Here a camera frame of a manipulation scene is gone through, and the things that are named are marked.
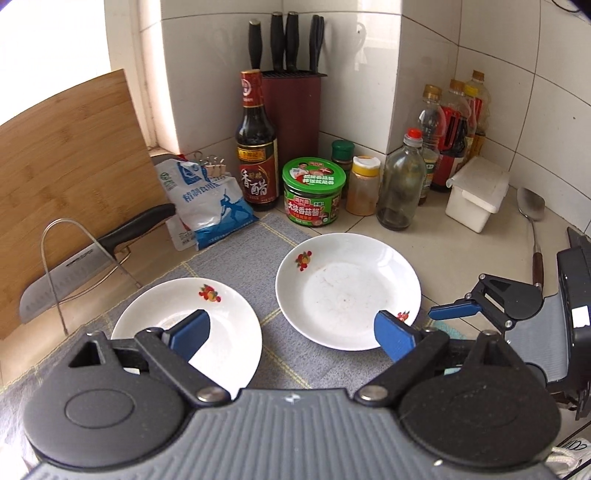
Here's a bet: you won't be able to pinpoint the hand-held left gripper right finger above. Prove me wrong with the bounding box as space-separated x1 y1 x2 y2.
355 310 514 409

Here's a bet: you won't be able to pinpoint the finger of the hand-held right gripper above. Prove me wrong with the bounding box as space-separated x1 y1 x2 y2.
428 274 541 331

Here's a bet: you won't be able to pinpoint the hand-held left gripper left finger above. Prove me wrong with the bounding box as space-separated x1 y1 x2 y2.
68 309 232 409

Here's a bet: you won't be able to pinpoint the white plate with fruit print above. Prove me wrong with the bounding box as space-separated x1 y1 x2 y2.
276 233 422 352
111 278 263 387

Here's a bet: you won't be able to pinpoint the grey checked cloth mat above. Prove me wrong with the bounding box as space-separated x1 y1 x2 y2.
0 212 462 418

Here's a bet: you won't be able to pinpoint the white plastic seasoning box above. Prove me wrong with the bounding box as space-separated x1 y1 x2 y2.
445 156 511 234

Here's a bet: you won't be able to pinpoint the white and blue salt bag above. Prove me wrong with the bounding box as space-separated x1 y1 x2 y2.
154 159 258 252

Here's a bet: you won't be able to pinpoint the clear glass bottle red cap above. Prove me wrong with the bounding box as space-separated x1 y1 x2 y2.
376 128 427 232

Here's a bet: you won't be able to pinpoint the white cloth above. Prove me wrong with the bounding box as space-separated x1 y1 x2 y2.
549 442 591 479

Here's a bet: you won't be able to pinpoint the yellow spice jar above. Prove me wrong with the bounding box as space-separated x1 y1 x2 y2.
345 156 381 217

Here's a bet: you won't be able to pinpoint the green-lidded sauce jar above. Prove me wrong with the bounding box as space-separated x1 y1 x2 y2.
283 157 347 228

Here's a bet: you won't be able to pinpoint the metal binder clips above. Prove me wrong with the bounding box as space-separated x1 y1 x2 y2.
193 151 230 179

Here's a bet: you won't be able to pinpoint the dark sauce bottle red label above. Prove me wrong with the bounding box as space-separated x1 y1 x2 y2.
431 79 472 193

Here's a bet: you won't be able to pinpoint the green-capped spice jar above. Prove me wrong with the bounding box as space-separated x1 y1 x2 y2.
331 140 356 200

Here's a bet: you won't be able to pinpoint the clear bottle gold cap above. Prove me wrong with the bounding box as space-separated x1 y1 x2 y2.
418 84 447 206

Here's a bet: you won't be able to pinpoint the gold-capped oil bottle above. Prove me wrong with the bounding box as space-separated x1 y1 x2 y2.
468 69 493 160

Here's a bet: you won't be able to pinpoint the dark vinegar bottle red label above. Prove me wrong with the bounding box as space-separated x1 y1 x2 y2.
235 69 280 212

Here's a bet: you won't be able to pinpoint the yellow-capped bottle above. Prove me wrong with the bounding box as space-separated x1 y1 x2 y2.
463 84 479 153

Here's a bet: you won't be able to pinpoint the bamboo cutting board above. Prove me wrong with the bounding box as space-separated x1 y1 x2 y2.
0 69 177 340

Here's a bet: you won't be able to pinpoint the dark red knife block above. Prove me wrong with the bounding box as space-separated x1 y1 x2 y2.
260 70 328 185

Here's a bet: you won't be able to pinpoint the metal spatula wooden handle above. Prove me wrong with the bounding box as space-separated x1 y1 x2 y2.
517 187 546 288

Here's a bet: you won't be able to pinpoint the black-handled santoku knife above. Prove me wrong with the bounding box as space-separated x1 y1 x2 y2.
19 204 177 324

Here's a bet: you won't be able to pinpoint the metal wire rack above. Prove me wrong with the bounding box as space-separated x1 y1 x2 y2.
41 219 142 336

